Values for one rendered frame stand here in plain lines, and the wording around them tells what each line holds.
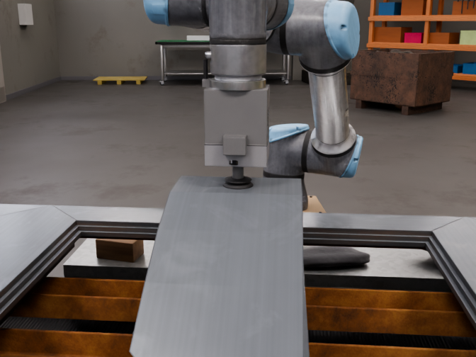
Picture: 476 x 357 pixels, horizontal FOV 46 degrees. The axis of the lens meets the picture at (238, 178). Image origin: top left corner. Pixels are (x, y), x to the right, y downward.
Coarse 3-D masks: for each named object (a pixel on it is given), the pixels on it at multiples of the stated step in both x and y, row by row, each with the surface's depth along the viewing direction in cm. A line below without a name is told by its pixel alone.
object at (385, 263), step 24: (144, 240) 146; (72, 264) 132; (96, 264) 132; (120, 264) 132; (144, 264) 132; (360, 264) 132; (384, 264) 132; (408, 264) 132; (432, 264) 132; (384, 288) 126; (408, 288) 126; (432, 288) 125
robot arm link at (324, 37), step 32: (320, 0) 115; (288, 32) 114; (320, 32) 112; (352, 32) 114; (320, 64) 117; (320, 96) 128; (320, 128) 137; (352, 128) 144; (320, 160) 145; (352, 160) 143
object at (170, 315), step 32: (160, 288) 63; (192, 288) 62; (224, 288) 62; (256, 288) 62; (288, 288) 62; (160, 320) 60; (192, 320) 60; (224, 320) 60; (256, 320) 59; (288, 320) 59; (224, 352) 57; (256, 352) 57; (288, 352) 57
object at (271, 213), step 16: (176, 192) 76; (192, 192) 76; (176, 208) 73; (192, 208) 72; (208, 208) 72; (224, 208) 72; (240, 208) 72; (256, 208) 72; (272, 208) 72; (288, 208) 72; (160, 224) 70; (176, 224) 70; (192, 224) 70; (208, 224) 70; (224, 224) 70; (240, 224) 70; (256, 224) 69; (272, 224) 69; (288, 224) 69
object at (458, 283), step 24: (72, 240) 108; (312, 240) 109; (336, 240) 109; (360, 240) 108; (384, 240) 108; (408, 240) 108; (432, 240) 106; (48, 264) 98; (24, 288) 89; (456, 288) 89; (0, 312) 82
